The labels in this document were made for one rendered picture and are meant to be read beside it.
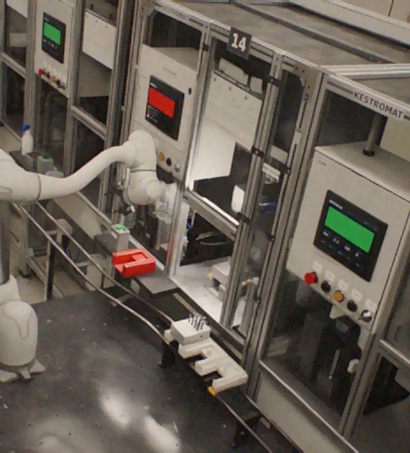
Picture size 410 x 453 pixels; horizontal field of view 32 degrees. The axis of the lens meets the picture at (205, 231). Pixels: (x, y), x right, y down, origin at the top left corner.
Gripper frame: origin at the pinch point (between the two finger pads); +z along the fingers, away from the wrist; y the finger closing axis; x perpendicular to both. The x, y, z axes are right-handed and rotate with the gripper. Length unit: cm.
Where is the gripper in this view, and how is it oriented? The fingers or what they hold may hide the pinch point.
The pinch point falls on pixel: (113, 201)
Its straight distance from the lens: 312.9
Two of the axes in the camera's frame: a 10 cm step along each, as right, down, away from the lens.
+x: -7.5, 4.6, -4.8
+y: -4.4, -8.9, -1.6
